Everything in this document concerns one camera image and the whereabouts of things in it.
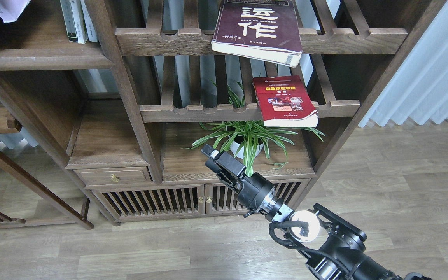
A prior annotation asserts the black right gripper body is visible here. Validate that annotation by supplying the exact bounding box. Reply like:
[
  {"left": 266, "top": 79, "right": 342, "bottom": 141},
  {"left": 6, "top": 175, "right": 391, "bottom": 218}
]
[{"left": 205, "top": 151, "right": 276, "bottom": 216}]

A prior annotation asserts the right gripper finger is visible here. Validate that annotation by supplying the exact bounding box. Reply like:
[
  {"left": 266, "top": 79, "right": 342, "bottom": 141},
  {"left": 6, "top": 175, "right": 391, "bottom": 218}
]
[{"left": 201, "top": 144, "right": 223, "bottom": 161}]

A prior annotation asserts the white lavender paperback book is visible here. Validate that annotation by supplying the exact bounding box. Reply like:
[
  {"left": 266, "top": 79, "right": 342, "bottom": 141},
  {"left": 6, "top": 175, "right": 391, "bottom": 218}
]
[{"left": 0, "top": 0, "right": 30, "bottom": 23}]

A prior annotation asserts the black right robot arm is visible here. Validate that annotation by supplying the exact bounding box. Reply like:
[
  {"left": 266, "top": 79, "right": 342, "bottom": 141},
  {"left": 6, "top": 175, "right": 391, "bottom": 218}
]
[{"left": 201, "top": 145, "right": 401, "bottom": 280}]

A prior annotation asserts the white plant pot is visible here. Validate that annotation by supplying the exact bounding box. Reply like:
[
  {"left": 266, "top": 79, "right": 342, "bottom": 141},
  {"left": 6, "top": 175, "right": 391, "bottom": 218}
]
[{"left": 230, "top": 139, "right": 264, "bottom": 159}]

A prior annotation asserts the green spider plant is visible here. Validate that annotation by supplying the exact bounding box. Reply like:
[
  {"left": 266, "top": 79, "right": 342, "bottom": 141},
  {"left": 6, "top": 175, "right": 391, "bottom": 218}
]
[{"left": 185, "top": 80, "right": 325, "bottom": 177}]

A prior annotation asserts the grey upright book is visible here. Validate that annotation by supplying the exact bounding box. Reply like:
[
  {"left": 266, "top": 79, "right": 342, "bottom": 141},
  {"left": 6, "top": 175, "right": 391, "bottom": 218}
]
[{"left": 60, "top": 0, "right": 78, "bottom": 42}]

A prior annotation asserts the red textbook with photos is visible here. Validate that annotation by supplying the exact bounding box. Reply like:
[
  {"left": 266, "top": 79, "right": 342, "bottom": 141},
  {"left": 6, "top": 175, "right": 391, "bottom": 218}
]
[{"left": 252, "top": 75, "right": 318, "bottom": 128}]

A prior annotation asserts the white upright book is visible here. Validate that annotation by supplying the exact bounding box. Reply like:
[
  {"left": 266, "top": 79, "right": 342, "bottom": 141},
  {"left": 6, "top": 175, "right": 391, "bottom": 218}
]
[
  {"left": 80, "top": 0, "right": 98, "bottom": 42},
  {"left": 69, "top": 0, "right": 88, "bottom": 44}
]

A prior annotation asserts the dark wooden bookshelf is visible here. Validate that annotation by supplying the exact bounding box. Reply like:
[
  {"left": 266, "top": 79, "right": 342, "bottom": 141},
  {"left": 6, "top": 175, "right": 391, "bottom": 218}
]
[{"left": 0, "top": 0, "right": 446, "bottom": 226}]

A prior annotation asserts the brass drawer knob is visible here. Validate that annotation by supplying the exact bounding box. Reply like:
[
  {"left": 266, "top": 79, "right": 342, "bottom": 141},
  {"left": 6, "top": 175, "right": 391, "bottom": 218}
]
[{"left": 111, "top": 174, "right": 120, "bottom": 183}]

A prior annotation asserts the white upright book right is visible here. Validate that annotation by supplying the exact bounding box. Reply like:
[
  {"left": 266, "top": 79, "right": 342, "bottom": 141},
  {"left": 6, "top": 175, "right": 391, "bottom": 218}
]
[{"left": 80, "top": 0, "right": 98, "bottom": 42}]

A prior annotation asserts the dark red Chinese book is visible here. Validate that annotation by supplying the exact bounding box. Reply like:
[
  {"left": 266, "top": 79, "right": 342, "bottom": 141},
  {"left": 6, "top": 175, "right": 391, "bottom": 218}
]
[{"left": 211, "top": 0, "right": 303, "bottom": 68}]

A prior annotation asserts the white pleated curtain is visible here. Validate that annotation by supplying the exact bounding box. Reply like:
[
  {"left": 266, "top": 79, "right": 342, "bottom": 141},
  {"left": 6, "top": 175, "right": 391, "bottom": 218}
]
[{"left": 359, "top": 1, "right": 448, "bottom": 128}]

